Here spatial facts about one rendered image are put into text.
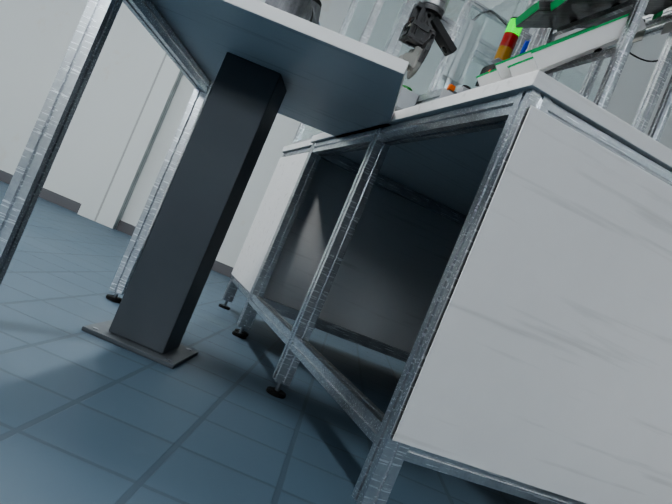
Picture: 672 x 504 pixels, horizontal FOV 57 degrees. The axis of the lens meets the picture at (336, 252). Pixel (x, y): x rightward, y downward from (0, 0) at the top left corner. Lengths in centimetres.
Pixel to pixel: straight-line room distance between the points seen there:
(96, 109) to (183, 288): 381
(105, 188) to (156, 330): 350
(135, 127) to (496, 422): 433
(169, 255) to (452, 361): 88
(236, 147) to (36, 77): 407
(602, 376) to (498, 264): 33
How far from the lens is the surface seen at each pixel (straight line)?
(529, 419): 123
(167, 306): 171
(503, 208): 112
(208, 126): 172
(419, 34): 189
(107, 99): 538
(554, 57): 152
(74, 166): 537
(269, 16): 138
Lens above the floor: 41
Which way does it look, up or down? 1 degrees up
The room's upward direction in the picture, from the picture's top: 23 degrees clockwise
